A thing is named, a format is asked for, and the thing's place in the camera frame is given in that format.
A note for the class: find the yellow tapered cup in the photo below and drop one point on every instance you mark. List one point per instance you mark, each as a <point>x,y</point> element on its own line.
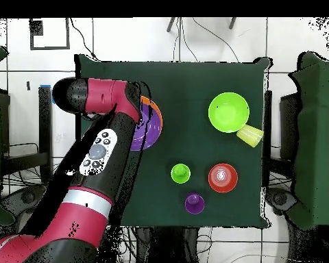
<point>250,135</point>

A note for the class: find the orange-red bowl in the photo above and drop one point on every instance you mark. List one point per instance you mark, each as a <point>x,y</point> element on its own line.
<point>230,178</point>

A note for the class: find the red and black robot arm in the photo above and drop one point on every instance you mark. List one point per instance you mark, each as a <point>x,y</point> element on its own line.
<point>85,213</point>

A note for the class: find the dark green tablecloth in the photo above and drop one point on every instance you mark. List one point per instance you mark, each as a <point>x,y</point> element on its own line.
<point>186,82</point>

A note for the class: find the purple cup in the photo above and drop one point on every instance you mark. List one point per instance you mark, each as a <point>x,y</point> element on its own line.
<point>194,203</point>

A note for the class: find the green stepped cup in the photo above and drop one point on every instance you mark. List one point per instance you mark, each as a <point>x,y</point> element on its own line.
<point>180,173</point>

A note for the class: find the green bowl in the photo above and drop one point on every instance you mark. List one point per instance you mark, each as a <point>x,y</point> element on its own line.
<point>229,113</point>

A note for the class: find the dark office chair base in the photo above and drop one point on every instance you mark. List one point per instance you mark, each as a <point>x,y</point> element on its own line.
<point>22,197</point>

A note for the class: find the purple bowl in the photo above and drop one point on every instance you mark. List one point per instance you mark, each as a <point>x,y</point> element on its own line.
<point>150,131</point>

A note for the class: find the large yellow-orange bowl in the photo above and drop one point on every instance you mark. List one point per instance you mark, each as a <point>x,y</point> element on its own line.
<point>156,109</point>

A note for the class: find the black box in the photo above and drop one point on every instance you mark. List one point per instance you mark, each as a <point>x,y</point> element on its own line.
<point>289,123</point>

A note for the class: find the grey office chair base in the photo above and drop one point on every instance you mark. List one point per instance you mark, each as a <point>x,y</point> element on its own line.
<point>279,198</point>

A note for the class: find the blue tape strip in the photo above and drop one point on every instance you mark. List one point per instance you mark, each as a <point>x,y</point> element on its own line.
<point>45,86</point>

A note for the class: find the grey tripod leg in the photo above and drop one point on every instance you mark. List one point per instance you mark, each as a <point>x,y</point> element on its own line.
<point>170,25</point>
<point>232,23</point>

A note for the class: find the black stand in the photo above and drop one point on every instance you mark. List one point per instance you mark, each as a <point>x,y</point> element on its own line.
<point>45,123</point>

